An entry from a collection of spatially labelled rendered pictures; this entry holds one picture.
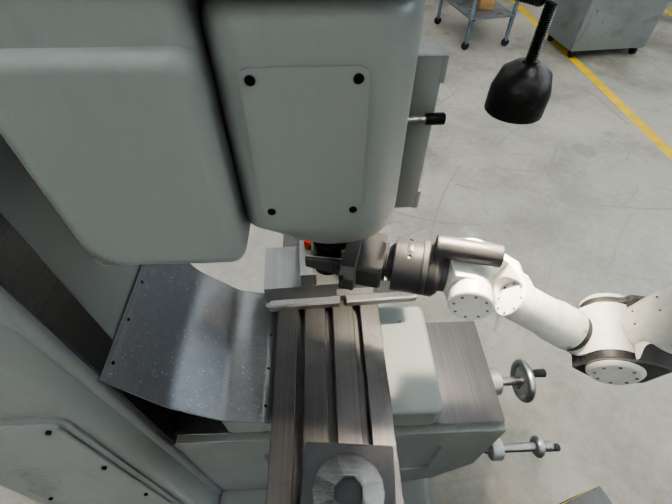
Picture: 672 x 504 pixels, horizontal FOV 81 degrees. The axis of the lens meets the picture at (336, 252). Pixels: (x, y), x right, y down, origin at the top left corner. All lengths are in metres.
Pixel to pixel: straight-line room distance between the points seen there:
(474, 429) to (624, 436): 1.15
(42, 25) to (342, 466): 0.54
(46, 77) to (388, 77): 0.27
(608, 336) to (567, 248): 1.95
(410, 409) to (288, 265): 0.41
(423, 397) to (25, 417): 0.74
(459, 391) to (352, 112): 0.83
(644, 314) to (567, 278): 1.79
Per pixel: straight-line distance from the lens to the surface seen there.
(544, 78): 0.55
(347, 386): 0.82
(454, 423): 1.04
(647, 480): 2.12
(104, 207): 0.47
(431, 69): 0.46
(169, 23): 0.36
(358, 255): 0.61
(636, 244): 2.93
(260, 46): 0.36
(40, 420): 0.84
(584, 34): 5.01
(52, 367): 0.70
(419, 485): 1.57
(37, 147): 0.45
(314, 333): 0.87
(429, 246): 0.61
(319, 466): 0.59
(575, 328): 0.73
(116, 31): 0.37
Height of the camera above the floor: 1.72
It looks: 49 degrees down
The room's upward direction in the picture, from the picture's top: straight up
